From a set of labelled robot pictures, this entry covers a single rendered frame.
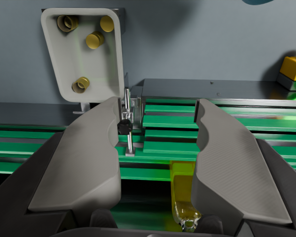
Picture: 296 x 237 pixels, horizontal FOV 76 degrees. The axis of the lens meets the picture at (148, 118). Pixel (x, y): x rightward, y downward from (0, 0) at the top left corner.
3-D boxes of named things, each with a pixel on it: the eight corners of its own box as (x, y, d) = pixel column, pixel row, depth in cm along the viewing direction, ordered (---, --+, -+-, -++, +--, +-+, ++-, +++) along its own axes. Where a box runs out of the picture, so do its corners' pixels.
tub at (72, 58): (74, 89, 60) (62, 102, 52) (55, 6, 47) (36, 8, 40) (129, 90, 59) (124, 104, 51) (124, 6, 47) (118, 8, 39)
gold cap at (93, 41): (89, 30, 49) (83, 33, 45) (103, 30, 48) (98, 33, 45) (91, 45, 51) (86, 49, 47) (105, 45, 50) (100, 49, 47)
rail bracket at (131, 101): (128, 135, 52) (120, 170, 41) (124, 75, 42) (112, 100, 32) (139, 135, 51) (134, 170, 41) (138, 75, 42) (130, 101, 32)
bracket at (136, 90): (131, 115, 56) (128, 129, 51) (129, 85, 51) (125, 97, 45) (143, 115, 56) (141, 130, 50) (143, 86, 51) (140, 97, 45)
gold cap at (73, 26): (56, 28, 45) (64, 26, 48) (71, 34, 45) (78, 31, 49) (58, 11, 43) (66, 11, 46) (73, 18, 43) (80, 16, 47)
